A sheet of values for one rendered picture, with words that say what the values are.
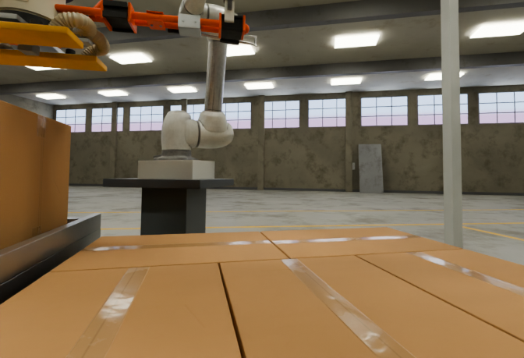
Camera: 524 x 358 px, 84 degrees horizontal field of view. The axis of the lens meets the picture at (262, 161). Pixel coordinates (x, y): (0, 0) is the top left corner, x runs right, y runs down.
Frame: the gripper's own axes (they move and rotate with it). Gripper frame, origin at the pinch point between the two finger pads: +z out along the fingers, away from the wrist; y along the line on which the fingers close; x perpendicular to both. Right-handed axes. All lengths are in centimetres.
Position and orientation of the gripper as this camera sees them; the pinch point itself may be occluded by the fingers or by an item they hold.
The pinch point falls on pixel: (228, 29)
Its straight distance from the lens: 109.1
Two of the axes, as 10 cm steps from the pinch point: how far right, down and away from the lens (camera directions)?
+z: -0.1, 10.0, -0.4
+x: 9.9, 0.2, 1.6
